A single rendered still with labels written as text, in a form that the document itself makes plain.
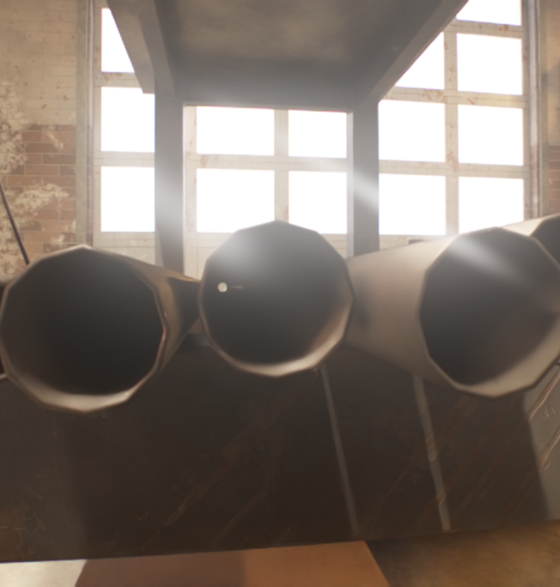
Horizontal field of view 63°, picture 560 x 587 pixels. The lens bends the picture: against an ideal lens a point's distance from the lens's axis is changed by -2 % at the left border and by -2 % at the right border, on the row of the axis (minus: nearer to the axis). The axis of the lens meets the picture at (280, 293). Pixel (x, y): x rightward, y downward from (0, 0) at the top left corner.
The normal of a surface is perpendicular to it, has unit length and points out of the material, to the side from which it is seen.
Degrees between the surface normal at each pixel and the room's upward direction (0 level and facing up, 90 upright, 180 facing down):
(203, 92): 90
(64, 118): 90
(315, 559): 1
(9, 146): 90
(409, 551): 0
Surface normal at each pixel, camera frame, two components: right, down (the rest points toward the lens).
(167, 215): 0.13, 0.01
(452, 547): 0.00, -1.00
